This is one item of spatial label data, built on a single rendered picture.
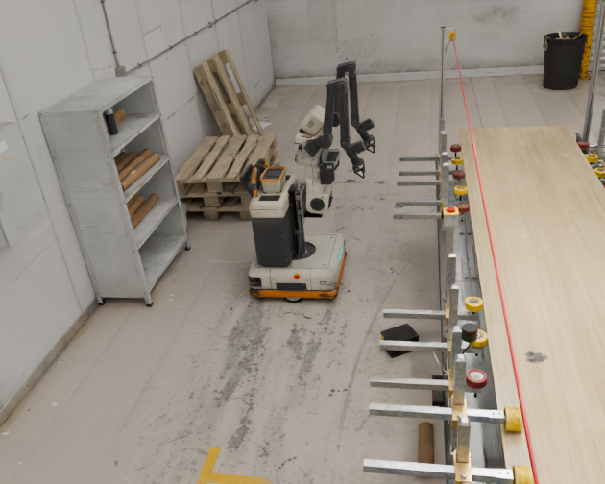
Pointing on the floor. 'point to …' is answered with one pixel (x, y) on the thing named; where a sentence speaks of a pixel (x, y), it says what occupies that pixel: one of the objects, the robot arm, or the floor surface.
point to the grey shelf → (140, 109)
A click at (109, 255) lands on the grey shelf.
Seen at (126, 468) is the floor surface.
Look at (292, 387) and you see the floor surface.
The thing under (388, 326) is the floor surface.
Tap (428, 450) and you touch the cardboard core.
